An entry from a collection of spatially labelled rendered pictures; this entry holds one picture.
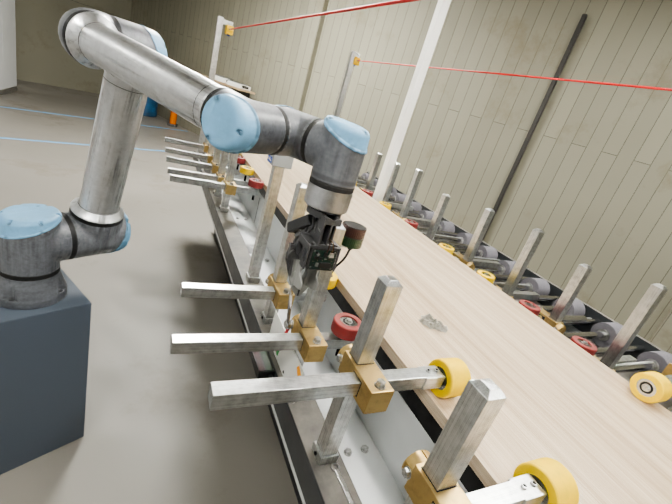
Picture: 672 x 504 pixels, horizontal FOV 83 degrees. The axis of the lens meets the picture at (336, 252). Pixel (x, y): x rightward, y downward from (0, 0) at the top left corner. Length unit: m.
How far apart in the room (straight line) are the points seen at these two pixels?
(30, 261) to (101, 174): 0.31
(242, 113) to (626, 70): 4.39
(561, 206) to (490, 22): 2.17
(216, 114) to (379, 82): 4.97
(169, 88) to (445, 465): 0.75
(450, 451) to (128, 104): 1.10
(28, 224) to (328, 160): 0.91
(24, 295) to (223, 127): 0.93
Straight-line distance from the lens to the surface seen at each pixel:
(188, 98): 0.75
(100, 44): 1.00
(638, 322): 1.61
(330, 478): 0.92
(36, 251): 1.37
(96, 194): 1.36
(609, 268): 4.75
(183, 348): 0.89
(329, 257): 0.75
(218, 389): 0.64
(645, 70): 4.80
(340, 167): 0.70
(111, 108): 1.24
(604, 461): 1.04
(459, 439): 0.57
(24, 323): 1.43
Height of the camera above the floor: 1.40
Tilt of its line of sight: 21 degrees down
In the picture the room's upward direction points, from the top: 17 degrees clockwise
